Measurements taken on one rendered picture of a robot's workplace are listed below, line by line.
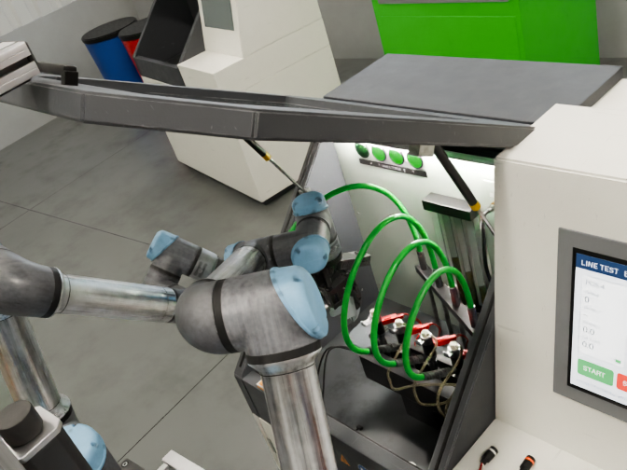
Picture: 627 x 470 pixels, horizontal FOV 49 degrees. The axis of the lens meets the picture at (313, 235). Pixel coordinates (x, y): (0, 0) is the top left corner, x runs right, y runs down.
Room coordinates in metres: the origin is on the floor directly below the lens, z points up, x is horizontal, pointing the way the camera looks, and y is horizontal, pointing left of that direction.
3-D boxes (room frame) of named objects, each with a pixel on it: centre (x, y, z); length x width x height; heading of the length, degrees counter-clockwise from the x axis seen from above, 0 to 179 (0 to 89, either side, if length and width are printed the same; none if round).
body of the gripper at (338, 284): (1.31, -0.01, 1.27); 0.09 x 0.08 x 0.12; 124
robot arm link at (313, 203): (1.31, -0.01, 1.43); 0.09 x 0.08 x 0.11; 166
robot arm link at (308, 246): (1.22, 0.03, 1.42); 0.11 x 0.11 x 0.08; 76
